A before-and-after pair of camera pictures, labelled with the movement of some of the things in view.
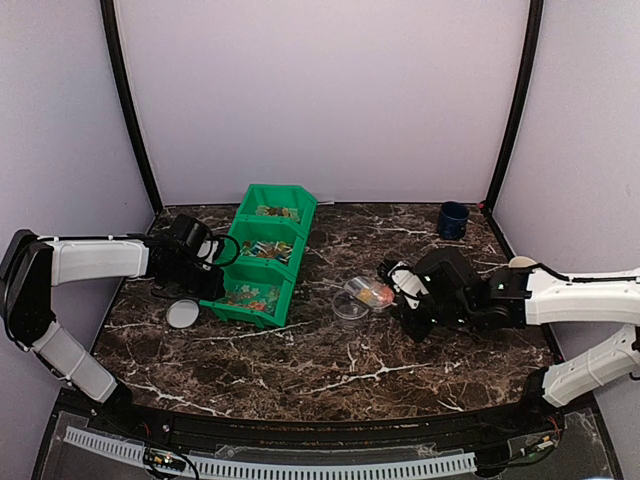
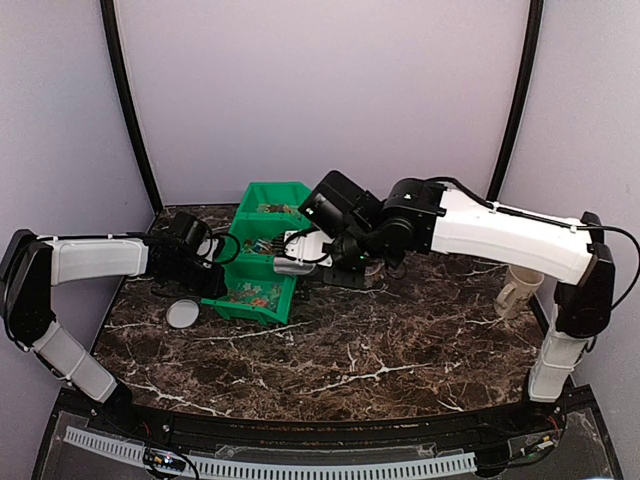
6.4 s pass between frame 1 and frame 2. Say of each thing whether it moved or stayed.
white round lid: stayed
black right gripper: moved
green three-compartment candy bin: stayed
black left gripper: stayed
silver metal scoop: moved
